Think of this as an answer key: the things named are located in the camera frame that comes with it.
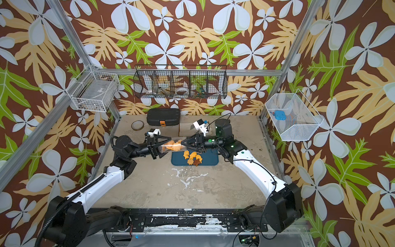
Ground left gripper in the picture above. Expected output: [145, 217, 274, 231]
[128, 135, 173, 161]

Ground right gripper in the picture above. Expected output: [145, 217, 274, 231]
[184, 135, 225, 154]

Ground clear jar orange cookies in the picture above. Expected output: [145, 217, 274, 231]
[158, 140, 187, 153]

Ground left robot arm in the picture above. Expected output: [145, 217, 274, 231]
[35, 132, 171, 247]

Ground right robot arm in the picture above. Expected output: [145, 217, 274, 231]
[181, 119, 303, 233]

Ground orange fish cookie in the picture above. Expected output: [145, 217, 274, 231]
[189, 152, 197, 160]
[195, 155, 203, 163]

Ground brown star cookie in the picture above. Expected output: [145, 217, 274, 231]
[193, 160, 202, 166]

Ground teal plastic tray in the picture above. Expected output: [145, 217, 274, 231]
[171, 149, 219, 166]

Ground black tool case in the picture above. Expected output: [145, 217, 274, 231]
[147, 108, 181, 127]

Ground brown tape roll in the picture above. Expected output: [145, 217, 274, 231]
[131, 120, 145, 131]

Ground blue object in basket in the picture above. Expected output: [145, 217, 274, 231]
[274, 110, 287, 120]

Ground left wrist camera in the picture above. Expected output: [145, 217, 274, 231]
[146, 129, 161, 138]

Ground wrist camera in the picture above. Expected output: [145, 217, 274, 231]
[146, 129, 161, 138]
[192, 119, 209, 136]

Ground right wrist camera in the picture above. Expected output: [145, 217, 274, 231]
[192, 119, 209, 136]

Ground black wire basket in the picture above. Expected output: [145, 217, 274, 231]
[132, 64, 228, 99]

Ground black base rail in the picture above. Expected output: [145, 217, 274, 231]
[101, 208, 269, 233]

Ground white wire basket left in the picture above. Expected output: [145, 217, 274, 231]
[67, 65, 120, 112]

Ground white wire basket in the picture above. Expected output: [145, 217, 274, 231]
[265, 90, 324, 142]
[67, 65, 120, 112]

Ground white wire basket right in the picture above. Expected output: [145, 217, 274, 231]
[265, 90, 324, 142]

